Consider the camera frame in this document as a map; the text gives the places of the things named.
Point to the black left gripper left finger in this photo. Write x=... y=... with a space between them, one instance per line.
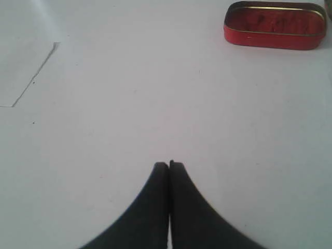
x=145 y=223

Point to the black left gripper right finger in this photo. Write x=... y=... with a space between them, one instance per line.
x=194 y=223

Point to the red ink pad tin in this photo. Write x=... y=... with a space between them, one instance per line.
x=281 y=25

